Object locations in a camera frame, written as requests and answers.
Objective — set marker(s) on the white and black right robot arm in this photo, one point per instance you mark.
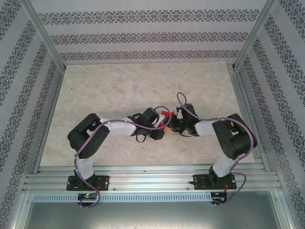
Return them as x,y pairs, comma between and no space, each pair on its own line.
236,138

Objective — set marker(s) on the aluminium frame post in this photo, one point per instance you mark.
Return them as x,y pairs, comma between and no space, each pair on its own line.
255,35
44,35

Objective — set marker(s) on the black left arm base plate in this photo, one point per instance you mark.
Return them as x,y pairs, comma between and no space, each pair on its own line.
103,182

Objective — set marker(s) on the red paper sheet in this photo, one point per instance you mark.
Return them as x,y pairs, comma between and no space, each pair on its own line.
165,112

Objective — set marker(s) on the steel sheet shelf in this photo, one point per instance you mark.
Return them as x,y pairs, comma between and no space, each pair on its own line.
152,217

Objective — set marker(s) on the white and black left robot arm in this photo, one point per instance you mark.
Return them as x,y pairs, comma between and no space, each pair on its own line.
119,127

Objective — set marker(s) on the circuit board with green light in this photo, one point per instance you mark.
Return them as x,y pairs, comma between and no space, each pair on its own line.
88,196

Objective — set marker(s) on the aluminium side rail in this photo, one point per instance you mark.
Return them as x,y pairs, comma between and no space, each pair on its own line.
247,114
50,119

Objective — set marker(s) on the aluminium mounting rail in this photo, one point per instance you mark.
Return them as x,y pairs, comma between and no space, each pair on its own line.
152,179

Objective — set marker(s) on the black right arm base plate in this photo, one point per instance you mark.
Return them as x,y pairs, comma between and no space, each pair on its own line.
199,182

